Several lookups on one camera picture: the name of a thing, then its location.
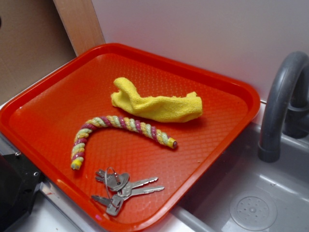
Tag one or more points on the silver keys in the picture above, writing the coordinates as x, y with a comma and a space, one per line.
119, 189

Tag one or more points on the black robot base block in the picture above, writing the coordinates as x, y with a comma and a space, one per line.
20, 181

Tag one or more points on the yellow cloth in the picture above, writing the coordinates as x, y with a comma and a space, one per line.
161, 108

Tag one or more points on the red plastic tray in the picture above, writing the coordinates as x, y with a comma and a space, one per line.
43, 121

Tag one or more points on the grey toy sink basin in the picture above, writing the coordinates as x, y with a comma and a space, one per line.
241, 193

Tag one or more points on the grey toy faucet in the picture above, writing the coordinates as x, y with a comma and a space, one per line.
287, 107

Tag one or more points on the multicolour twisted rope toy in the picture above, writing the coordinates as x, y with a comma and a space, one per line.
129, 124

